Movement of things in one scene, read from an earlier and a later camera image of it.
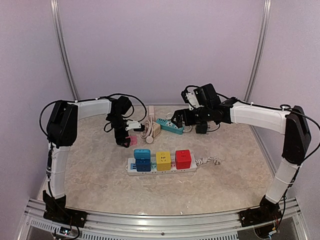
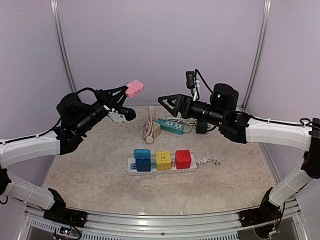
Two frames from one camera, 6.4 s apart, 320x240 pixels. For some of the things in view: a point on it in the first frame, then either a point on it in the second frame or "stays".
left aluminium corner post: x=54 y=5 stays
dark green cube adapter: x=201 y=127 stays
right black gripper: x=188 y=120 to x=178 y=105
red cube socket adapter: x=183 y=159 stays
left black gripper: x=119 y=135 to x=110 y=100
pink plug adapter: x=133 y=140 to x=134 y=88
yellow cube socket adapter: x=163 y=161 stays
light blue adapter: x=144 y=153 stays
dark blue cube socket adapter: x=143 y=164 stays
